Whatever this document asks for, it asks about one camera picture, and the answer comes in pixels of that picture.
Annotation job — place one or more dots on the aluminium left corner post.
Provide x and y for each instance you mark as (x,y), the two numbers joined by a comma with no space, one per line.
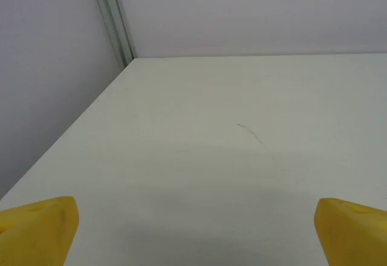
(113,18)

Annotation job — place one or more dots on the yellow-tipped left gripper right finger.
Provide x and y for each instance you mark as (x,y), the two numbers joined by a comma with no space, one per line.
(353,235)

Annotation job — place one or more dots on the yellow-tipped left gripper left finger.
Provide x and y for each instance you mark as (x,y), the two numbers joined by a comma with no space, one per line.
(36,232)

